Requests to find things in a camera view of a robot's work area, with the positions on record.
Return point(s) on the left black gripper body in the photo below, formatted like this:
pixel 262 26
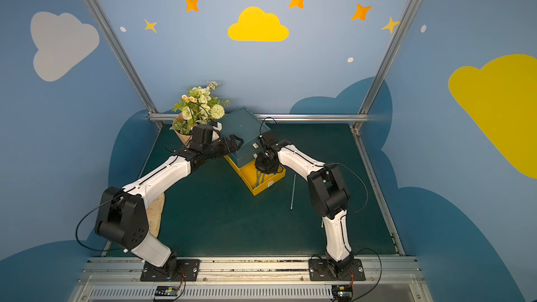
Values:
pixel 224 145

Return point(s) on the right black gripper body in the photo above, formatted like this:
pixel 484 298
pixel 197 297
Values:
pixel 264 163

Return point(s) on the yellow bottom drawer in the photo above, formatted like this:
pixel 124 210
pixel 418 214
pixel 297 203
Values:
pixel 255 180

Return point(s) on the teal drawer cabinet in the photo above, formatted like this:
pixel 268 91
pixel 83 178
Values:
pixel 245 125

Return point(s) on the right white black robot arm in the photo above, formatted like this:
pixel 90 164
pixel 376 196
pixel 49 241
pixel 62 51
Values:
pixel 328 194

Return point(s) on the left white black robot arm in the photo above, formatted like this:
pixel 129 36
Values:
pixel 122 216

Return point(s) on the artificial green white flowers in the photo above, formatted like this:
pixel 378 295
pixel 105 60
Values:
pixel 198 106

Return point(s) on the beige cloth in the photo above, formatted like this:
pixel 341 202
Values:
pixel 154 214

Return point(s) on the right green circuit board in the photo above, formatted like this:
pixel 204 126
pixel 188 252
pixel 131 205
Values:
pixel 341 293

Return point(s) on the green circuit board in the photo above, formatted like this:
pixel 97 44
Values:
pixel 167 292
pixel 341 293

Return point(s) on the left green circuit board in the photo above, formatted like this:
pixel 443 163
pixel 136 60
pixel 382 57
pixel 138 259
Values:
pixel 167 292

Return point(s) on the left aluminium frame post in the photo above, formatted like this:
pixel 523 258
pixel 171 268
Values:
pixel 101 19

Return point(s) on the aluminium frame post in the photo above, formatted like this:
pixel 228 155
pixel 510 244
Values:
pixel 101 19
pixel 406 20

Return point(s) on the right aluminium frame post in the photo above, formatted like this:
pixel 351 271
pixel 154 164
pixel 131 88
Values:
pixel 406 20

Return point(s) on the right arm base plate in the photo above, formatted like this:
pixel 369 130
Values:
pixel 321 270

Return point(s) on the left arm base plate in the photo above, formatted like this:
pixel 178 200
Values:
pixel 181 269

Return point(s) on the aluminium front rail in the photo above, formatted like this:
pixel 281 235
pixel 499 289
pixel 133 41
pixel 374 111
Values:
pixel 388 278

